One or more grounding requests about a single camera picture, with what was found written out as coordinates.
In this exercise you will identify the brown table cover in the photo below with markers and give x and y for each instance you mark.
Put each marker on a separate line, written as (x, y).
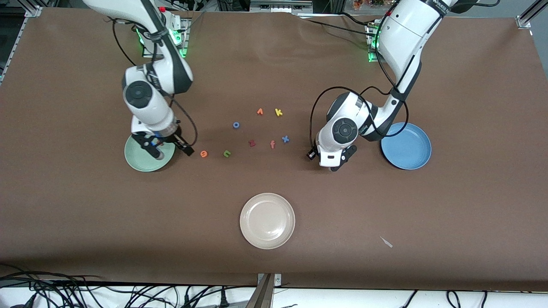
(274, 77)

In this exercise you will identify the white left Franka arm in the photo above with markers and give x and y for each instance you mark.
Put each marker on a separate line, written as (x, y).
(402, 38)

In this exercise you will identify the orange artificial flowers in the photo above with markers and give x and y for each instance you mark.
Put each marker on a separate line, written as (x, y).
(368, 3)

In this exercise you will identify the aluminium frame rail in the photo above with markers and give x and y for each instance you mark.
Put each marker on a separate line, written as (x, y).
(21, 36)
(524, 19)

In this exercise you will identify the grey metal box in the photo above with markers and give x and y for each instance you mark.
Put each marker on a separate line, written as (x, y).
(280, 5)

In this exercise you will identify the dark grey camera pole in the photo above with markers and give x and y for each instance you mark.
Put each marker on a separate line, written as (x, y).
(262, 295)

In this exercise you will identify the white paper scrap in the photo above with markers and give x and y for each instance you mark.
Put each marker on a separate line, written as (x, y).
(387, 242)

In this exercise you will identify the beige plate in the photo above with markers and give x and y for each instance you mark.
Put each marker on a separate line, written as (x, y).
(267, 220)

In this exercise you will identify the blue plate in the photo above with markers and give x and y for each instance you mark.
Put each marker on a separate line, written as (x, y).
(406, 147)

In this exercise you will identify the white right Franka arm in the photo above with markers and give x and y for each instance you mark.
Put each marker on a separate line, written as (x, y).
(150, 102)

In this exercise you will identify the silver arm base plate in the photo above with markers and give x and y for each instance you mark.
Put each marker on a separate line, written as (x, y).
(371, 57)
(186, 38)

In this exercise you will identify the silver metal bracket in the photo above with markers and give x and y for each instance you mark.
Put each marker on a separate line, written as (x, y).
(277, 279)

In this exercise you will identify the green plate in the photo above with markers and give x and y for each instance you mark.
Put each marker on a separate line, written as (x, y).
(132, 160)

